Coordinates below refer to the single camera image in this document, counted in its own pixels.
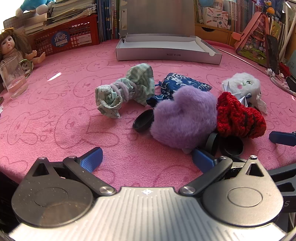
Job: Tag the row of colourful books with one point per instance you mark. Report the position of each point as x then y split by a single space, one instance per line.
240 11

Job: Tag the stack of papers and books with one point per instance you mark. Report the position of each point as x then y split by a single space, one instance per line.
69 9

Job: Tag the pink rabbit-print mat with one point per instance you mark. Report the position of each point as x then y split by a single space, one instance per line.
57 104

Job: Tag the green checked cloth pouch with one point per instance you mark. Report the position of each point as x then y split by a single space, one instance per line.
138 76

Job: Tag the red crochet pouch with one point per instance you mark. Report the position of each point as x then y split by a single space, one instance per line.
235 115

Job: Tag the black round lid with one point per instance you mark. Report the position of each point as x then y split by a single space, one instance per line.
231 147
142 121

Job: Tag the dark flat panel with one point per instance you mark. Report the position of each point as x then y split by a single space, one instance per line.
272 53

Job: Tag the white printed carton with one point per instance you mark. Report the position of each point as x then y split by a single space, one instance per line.
215 18

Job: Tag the large red plastic basket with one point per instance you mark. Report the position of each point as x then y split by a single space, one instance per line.
76 34

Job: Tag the pink picture board stand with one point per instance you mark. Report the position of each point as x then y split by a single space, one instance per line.
252 39

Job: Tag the brown-haired doll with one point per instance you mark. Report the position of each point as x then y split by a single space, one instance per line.
10 44

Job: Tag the wooden drawer box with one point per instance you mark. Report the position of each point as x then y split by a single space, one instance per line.
215 34

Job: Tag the small red crochet item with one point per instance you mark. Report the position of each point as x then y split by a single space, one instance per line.
285 69

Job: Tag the blue floral cloth pouch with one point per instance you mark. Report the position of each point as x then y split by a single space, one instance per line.
180 81

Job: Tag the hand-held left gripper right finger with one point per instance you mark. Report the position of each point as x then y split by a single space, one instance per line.
203 160

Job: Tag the purple fluffy pouch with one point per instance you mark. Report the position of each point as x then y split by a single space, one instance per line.
182 118

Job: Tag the silver cardboard box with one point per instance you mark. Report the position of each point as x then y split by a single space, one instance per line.
161 23

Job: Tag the white plastic pipe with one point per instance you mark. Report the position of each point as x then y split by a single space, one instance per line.
286 23

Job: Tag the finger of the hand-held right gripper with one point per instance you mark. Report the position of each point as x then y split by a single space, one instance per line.
282 138
285 175

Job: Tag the thin metal rod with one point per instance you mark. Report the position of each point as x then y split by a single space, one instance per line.
242 60

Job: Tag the clear glass cup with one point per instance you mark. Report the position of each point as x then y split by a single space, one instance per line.
16 88

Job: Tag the white fluffy plush toy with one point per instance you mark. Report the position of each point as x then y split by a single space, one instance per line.
240 83

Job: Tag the row of blue books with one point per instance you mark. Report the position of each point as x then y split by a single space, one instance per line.
108 20

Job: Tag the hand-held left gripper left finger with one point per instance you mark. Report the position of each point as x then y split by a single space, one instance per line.
91 160

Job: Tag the blue and white plush toy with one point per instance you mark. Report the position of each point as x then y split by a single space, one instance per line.
32 4

